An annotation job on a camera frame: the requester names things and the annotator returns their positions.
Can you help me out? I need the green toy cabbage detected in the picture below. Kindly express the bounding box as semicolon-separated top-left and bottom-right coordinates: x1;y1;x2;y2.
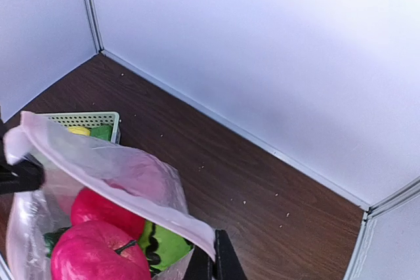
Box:
138;220;194;276

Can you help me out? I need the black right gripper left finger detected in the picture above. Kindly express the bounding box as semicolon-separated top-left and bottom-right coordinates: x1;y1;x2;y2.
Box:
183;247;213;280

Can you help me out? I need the red toy apple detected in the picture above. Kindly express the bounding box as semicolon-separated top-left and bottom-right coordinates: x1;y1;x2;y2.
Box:
51;221;152;279

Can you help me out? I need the green plastic basket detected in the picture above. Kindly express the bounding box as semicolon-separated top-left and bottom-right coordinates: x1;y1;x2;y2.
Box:
42;111;121;144

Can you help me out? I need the left aluminium corner post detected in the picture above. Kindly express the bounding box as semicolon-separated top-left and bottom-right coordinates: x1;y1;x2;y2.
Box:
84;0;104;54

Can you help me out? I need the green toy bell pepper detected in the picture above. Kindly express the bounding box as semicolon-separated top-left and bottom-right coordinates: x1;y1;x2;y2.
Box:
90;125;113;141

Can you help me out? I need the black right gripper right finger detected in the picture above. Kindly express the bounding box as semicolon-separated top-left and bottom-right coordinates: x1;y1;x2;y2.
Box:
213;230;247;280

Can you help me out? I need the right aluminium corner post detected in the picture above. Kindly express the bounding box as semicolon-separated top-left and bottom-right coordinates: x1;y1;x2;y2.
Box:
344;179;419;279

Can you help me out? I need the yellow toy corn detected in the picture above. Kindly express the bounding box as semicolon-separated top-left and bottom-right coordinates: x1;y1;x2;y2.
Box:
67;126;91;136

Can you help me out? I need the clear zip top bag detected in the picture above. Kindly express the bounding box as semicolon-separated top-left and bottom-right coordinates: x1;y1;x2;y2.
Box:
5;111;217;280

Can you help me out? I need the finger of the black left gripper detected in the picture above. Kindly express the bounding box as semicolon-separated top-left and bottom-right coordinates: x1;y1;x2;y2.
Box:
1;119;45;195

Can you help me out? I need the aluminium corner post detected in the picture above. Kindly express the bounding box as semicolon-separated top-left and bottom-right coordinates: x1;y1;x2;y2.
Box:
344;179;419;279
84;0;104;54

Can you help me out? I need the red toy strawberry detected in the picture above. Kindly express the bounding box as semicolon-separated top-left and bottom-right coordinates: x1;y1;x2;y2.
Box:
70;188;146;239

